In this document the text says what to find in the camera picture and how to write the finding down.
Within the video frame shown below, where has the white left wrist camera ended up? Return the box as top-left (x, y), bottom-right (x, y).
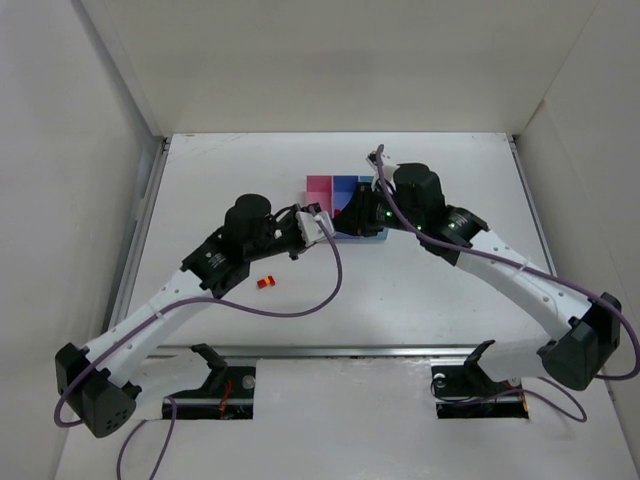
top-left (295, 210), bottom-right (335, 248)

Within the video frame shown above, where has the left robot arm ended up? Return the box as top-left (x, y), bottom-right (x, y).
top-left (54, 194), bottom-right (319, 438)

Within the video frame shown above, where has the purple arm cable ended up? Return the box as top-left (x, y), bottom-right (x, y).
top-left (53, 212), bottom-right (344, 479)
top-left (372, 143), bottom-right (640, 424)

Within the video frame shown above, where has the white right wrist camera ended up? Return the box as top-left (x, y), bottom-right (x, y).
top-left (366, 151), bottom-right (399, 181)

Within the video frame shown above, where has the red and orange lego stack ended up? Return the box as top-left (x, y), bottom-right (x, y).
top-left (256, 275), bottom-right (276, 289)

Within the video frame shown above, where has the aluminium rail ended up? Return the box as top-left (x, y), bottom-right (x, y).
top-left (149, 340), bottom-right (584, 361)
top-left (507, 135), bottom-right (557, 274)
top-left (102, 137), bottom-right (171, 331)

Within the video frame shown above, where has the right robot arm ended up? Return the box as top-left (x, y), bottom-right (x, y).
top-left (333, 163), bottom-right (621, 391)

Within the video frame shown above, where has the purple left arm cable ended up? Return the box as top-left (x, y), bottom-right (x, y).
top-left (53, 212), bottom-right (344, 479)

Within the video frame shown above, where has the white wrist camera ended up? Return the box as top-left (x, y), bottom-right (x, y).
top-left (295, 210), bottom-right (335, 248)
top-left (366, 151), bottom-right (399, 181)

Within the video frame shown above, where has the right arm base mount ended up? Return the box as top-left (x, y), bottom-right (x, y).
top-left (430, 340), bottom-right (529, 420)

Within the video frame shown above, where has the aluminium front rail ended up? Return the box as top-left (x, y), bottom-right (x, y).
top-left (149, 340), bottom-right (584, 361)

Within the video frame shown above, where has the pink plastic bin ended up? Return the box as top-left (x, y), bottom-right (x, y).
top-left (305, 175), bottom-right (333, 213)

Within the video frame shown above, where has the light blue plastic bin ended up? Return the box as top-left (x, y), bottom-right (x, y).
top-left (358, 175), bottom-right (388, 243)

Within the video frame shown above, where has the aluminium left rail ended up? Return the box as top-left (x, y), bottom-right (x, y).
top-left (102, 137), bottom-right (171, 331)

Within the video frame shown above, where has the aluminium right rail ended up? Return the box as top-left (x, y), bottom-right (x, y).
top-left (507, 135), bottom-right (557, 274)

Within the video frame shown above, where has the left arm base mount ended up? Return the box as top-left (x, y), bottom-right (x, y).
top-left (162, 344), bottom-right (256, 420)

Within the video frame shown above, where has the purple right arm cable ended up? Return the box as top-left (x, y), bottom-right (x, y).
top-left (372, 143), bottom-right (640, 424)

